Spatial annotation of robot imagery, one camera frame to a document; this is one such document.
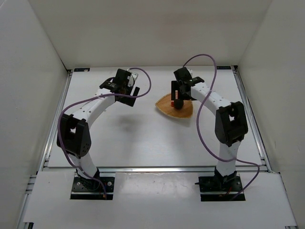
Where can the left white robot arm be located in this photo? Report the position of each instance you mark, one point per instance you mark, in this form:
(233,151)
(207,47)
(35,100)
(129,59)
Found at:
(74,129)

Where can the dark purple fake fruit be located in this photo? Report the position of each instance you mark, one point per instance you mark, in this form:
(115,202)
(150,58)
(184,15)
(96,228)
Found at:
(178,104)

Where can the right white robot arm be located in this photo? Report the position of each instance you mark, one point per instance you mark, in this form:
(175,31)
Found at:
(230,119)

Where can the right black corner bracket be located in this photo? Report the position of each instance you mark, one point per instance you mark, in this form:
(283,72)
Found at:
(223,67)

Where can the left black corner bracket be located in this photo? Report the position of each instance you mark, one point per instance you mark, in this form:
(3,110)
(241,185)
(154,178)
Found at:
(81,70)

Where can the black corner bracket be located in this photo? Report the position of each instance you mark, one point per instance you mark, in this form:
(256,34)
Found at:
(223,67)
(81,70)

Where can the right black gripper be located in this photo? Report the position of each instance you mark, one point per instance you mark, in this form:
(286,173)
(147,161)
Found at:
(178,90)

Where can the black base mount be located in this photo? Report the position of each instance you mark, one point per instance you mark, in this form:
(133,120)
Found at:
(85,189)
(221,189)

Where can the woven wicker fruit bowl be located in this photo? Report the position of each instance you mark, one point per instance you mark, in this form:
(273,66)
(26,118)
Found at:
(164,106)

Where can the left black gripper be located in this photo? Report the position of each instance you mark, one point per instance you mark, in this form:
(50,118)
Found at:
(129,97)

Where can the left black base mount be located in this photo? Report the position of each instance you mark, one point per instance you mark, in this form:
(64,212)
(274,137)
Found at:
(85,189)

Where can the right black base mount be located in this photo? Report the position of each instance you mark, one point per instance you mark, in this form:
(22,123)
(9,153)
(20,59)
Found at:
(221,189)

